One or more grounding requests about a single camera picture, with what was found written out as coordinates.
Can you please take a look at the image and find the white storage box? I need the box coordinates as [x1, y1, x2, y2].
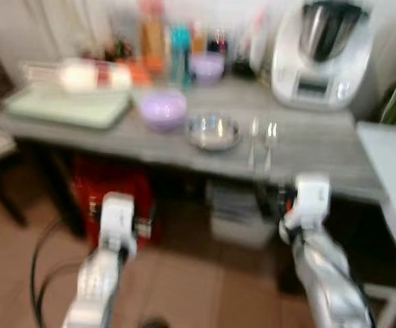
[208, 178, 275, 248]

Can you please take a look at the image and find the grey wooden table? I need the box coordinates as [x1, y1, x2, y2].
[0, 74, 388, 206]

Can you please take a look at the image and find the red crate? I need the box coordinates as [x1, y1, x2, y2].
[71, 156, 156, 245]

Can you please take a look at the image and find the metal fork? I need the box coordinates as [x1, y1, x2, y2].
[247, 117, 261, 172]

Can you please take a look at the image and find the metal spoon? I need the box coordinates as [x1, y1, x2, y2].
[262, 121, 280, 172]

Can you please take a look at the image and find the metal bowl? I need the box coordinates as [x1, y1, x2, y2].
[185, 113, 242, 152]

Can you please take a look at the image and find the white table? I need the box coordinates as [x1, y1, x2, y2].
[356, 121, 396, 328]

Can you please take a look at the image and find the large purple bowl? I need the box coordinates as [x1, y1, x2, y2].
[139, 90, 188, 133]

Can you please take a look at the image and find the white kitchen machine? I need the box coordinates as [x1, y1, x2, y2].
[271, 0, 376, 111]

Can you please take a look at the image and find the light green tray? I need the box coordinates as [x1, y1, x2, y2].
[5, 88, 132, 130]

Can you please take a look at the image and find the small purple bowl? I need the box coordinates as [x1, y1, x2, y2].
[189, 53, 225, 87]

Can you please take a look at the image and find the white wrapped package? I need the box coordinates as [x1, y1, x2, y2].
[23, 58, 132, 94]

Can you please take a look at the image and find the dark glass bottle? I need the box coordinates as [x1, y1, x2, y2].
[208, 28, 228, 57]

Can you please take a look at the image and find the teal bottle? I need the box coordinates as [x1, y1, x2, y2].
[170, 23, 191, 87]

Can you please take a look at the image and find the tall orange jar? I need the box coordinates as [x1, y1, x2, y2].
[139, 0, 167, 73]

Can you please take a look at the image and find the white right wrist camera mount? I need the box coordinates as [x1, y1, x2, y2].
[280, 174, 333, 233]

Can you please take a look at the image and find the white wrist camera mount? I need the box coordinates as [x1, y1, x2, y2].
[98, 192, 139, 255]
[280, 174, 333, 233]

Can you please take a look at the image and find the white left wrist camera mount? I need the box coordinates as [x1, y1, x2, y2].
[98, 192, 139, 255]

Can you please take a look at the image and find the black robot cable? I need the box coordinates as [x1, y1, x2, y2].
[30, 217, 84, 328]

